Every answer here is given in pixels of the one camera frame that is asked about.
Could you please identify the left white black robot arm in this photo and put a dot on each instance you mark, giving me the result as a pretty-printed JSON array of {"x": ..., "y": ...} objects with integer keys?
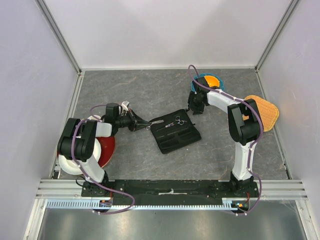
[{"x": 78, "y": 138}]

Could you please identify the red plate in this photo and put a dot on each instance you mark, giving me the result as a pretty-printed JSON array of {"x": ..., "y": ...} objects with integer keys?
[{"x": 108, "y": 145}]

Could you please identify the pink-tinted scissors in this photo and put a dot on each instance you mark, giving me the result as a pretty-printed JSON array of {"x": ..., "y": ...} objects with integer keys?
[{"x": 178, "y": 121}]

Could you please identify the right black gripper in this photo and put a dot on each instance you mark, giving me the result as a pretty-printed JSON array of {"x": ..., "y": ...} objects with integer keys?
[{"x": 197, "y": 110}]

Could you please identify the right aluminium corner post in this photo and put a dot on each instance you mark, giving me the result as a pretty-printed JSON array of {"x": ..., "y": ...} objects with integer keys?
[{"x": 277, "y": 33}]

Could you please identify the orange bowl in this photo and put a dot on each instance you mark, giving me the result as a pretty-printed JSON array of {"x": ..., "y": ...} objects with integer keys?
[{"x": 212, "y": 81}]

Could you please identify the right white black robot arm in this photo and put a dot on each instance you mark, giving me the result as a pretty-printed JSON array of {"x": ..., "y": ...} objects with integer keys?
[{"x": 244, "y": 125}]

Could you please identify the white plate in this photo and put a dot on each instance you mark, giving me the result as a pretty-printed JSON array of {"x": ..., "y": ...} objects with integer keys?
[{"x": 71, "y": 168}]

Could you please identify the aluminium corner post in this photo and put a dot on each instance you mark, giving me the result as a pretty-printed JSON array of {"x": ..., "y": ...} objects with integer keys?
[
  {"x": 43, "y": 7},
  {"x": 277, "y": 33}
]

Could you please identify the slotted cable duct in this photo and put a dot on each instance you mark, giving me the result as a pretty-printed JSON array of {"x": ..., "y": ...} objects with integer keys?
[{"x": 90, "y": 204}]

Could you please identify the black zip tool case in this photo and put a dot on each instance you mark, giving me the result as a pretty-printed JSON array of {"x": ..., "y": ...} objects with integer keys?
[{"x": 175, "y": 137}]

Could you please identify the orange woven mat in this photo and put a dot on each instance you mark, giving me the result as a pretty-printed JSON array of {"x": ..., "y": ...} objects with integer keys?
[{"x": 269, "y": 113}]

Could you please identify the aluminium front rail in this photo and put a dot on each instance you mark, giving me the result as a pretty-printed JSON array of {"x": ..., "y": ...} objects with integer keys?
[{"x": 271, "y": 189}]

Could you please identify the silver scissors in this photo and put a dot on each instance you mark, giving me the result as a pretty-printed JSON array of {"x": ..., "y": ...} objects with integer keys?
[{"x": 154, "y": 123}]

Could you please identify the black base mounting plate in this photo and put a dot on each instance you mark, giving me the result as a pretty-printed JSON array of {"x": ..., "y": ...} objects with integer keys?
[{"x": 184, "y": 192}]

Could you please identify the left aluminium corner post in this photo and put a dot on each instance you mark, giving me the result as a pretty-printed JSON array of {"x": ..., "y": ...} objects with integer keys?
[{"x": 43, "y": 7}]

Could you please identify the pale yellow cup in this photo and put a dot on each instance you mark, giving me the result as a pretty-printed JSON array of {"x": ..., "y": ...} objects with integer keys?
[{"x": 95, "y": 118}]

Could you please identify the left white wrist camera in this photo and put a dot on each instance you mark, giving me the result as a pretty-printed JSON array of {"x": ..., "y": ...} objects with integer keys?
[{"x": 124, "y": 107}]

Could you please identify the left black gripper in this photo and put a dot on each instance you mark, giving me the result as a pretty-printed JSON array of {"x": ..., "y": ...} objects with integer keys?
[{"x": 137, "y": 122}]

